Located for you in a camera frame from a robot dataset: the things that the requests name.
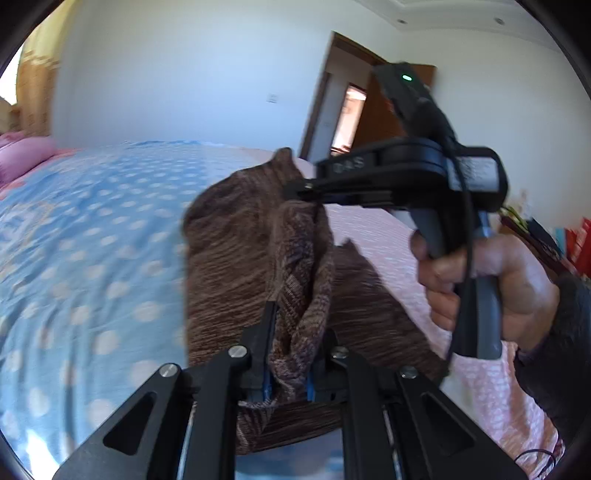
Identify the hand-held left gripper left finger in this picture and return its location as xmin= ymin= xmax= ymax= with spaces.
xmin=52 ymin=300 xmax=280 ymax=480

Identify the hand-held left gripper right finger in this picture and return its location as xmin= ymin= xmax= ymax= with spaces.
xmin=305 ymin=328 xmax=527 ymax=480

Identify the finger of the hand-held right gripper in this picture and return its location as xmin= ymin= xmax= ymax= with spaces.
xmin=283 ymin=178 xmax=393 ymax=207

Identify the brown knitted sweater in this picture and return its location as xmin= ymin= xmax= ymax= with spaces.
xmin=180 ymin=148 xmax=455 ymax=457

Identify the person's right forearm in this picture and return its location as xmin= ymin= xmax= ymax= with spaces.
xmin=512 ymin=272 xmax=591 ymax=444

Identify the person's right hand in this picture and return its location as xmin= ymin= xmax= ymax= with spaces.
xmin=411 ymin=231 xmax=561 ymax=352

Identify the brown wooden door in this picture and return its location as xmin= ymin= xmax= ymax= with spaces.
xmin=351 ymin=65 xmax=437 ymax=154

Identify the black cloth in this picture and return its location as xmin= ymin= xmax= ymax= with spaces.
xmin=526 ymin=219 xmax=563 ymax=256

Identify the red bag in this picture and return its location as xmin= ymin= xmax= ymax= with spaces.
xmin=566 ymin=226 xmax=588 ymax=269

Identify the clutter of colourful items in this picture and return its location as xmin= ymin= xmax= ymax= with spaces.
xmin=501 ymin=217 xmax=591 ymax=280

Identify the blue and pink dotted bedsheet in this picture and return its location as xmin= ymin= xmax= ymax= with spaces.
xmin=0 ymin=141 xmax=566 ymax=480

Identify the pink pillow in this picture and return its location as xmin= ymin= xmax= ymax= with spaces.
xmin=0 ymin=131 xmax=58 ymax=185

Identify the yellow floral curtain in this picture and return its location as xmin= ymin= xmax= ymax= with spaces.
xmin=0 ymin=34 xmax=62 ymax=138

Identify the wooden headboard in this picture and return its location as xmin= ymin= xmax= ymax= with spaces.
xmin=0 ymin=98 xmax=21 ymax=136

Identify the brown door frame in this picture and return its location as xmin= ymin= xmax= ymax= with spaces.
xmin=300 ymin=31 xmax=389 ymax=160

